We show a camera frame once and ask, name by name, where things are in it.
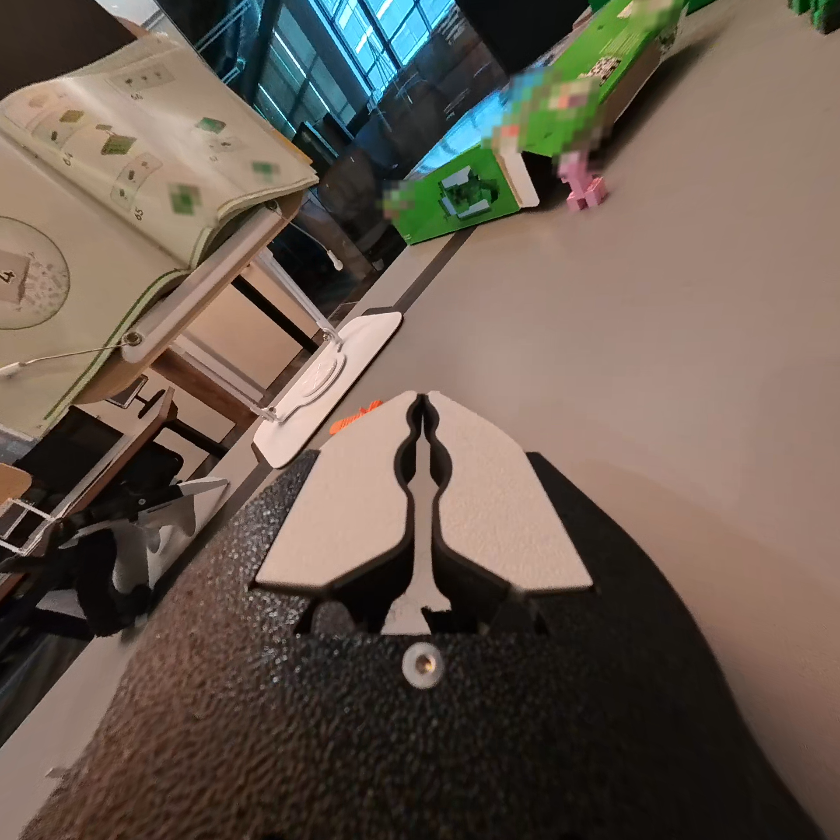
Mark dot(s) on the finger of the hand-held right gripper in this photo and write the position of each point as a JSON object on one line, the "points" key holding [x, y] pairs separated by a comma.
{"points": [[170, 525]]}

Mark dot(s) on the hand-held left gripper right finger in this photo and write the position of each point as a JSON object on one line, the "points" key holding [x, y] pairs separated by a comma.
{"points": [[505, 518]]}

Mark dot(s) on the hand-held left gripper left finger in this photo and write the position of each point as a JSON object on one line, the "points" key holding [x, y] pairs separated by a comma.
{"points": [[341, 518]]}

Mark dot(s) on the green lego creeper body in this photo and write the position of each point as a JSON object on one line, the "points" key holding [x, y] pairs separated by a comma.
{"points": [[820, 16]]}

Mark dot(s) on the green cardboard lego box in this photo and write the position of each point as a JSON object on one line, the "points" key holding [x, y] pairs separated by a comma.
{"points": [[426, 203]]}

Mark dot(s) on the pink lego pig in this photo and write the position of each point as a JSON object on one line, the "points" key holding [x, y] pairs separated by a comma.
{"points": [[587, 193]]}

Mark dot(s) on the orange brick separator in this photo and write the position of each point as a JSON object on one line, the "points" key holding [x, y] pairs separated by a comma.
{"points": [[344, 425]]}

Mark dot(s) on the wooden book stand white base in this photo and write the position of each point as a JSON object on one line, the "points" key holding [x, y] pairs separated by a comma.
{"points": [[354, 334]]}

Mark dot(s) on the open instruction booklet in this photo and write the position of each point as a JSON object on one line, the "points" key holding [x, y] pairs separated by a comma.
{"points": [[98, 197]]}

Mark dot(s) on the black television screen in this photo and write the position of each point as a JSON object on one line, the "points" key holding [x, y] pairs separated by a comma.
{"points": [[525, 33]]}

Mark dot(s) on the large glass window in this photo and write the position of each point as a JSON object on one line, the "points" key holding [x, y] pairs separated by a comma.
{"points": [[394, 26]]}

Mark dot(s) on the black panel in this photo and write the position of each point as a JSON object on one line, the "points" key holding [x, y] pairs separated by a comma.
{"points": [[52, 39]]}

